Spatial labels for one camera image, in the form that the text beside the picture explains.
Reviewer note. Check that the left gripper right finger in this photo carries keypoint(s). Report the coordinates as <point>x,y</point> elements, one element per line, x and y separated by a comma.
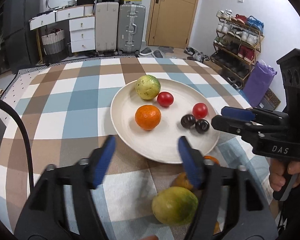
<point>232,206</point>

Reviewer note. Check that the silver suitcase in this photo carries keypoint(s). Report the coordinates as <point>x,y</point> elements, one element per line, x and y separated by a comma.
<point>130,28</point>

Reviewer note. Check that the white drawer cabinet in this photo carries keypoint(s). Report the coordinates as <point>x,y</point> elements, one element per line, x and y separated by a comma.
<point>81,21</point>

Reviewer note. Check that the wicker laundry basket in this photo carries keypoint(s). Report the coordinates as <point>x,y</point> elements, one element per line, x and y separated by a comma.
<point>54,45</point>

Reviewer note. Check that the dark plum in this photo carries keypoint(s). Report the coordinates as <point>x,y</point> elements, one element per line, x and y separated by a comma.
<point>202,126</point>
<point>187,121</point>

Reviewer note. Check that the beige suitcase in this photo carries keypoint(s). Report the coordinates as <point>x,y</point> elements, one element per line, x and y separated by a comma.
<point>106,20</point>

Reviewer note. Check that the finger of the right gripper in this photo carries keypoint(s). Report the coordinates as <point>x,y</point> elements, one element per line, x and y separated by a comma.
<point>234,125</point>
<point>238,113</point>

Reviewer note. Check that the red cherry tomato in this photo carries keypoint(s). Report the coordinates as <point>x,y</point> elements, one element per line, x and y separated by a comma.
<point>165,99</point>
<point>200,111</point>

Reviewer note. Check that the large orange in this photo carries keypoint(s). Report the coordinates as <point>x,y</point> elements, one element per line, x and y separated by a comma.
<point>211,158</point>

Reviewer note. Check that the small orange on plate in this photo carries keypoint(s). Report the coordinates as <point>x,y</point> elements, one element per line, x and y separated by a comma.
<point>148,117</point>

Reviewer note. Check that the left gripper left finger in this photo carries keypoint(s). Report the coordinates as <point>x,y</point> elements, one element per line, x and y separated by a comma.
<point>61,205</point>

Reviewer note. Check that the brown longan upper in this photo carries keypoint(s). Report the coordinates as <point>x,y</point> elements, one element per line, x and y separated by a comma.
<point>182,181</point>

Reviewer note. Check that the wooden door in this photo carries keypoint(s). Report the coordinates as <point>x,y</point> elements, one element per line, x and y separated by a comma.
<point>170,22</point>

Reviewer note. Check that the wooden shoe rack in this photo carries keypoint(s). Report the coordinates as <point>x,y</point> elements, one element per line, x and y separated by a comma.
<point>237,45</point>

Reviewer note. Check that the small yellow-green fruit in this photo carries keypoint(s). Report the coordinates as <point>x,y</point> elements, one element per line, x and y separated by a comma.
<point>147,87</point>

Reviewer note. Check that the black refrigerator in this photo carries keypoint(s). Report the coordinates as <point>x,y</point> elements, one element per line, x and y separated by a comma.
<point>20,41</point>

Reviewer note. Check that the checkered tablecloth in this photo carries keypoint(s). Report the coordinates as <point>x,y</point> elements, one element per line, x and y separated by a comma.
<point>66,111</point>

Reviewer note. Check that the large green-yellow fruit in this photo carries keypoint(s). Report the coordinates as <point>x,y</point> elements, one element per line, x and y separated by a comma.
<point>175,206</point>

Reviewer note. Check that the purple bag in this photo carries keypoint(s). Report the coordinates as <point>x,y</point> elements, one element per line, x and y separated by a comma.
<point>258,82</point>

